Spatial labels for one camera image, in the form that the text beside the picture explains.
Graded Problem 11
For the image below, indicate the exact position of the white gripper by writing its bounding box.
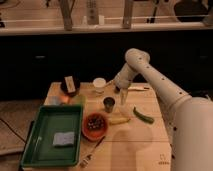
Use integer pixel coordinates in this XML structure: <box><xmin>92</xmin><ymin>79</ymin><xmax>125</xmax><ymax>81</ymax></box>
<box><xmin>114</xmin><ymin>73</ymin><xmax>132</xmax><ymax>105</ymax></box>

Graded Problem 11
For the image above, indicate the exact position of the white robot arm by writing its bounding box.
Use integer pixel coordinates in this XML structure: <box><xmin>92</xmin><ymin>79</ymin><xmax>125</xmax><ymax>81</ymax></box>
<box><xmin>114</xmin><ymin>48</ymin><xmax>213</xmax><ymax>171</ymax></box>

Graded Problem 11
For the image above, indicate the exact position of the small metal cup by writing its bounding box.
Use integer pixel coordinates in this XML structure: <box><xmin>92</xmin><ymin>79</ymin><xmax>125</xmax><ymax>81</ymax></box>
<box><xmin>103</xmin><ymin>97</ymin><xmax>115</xmax><ymax>113</ymax></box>

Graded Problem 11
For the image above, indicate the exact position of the yellow banana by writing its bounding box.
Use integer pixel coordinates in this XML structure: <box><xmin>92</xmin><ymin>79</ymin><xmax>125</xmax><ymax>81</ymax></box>
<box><xmin>108</xmin><ymin>118</ymin><xmax>130</xmax><ymax>125</ymax></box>

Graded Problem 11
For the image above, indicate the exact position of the white plastic jar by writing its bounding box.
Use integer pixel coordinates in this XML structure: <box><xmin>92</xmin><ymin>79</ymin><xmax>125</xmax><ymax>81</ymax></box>
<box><xmin>93</xmin><ymin>77</ymin><xmax>106</xmax><ymax>94</ymax></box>

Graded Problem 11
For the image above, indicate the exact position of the orange bowl with beads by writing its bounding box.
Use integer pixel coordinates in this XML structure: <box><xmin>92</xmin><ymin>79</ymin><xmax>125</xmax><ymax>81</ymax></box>
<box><xmin>82</xmin><ymin>113</ymin><xmax>108</xmax><ymax>141</ymax></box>

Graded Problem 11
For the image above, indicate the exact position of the orange and green toy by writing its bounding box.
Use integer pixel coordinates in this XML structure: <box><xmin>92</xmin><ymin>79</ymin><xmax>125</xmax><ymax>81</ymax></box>
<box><xmin>50</xmin><ymin>94</ymin><xmax>87</xmax><ymax>106</ymax></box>

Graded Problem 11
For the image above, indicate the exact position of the black round container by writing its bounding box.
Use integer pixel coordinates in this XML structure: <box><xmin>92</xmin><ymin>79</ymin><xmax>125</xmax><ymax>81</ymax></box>
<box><xmin>60</xmin><ymin>76</ymin><xmax>80</xmax><ymax>97</ymax></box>

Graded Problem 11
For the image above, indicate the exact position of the blue sponge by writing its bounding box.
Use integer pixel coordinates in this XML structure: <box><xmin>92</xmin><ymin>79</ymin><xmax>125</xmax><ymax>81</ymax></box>
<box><xmin>53</xmin><ymin>132</ymin><xmax>75</xmax><ymax>146</ymax></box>

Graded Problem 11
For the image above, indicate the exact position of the green plastic tray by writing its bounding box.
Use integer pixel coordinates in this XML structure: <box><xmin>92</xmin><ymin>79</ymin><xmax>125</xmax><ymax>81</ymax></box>
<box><xmin>21</xmin><ymin>105</ymin><xmax>83</xmax><ymax>168</ymax></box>

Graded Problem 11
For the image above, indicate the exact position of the wooden handled brush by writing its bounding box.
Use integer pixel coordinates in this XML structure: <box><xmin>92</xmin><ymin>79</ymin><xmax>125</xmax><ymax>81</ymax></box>
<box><xmin>80</xmin><ymin>136</ymin><xmax>105</xmax><ymax>168</ymax></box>

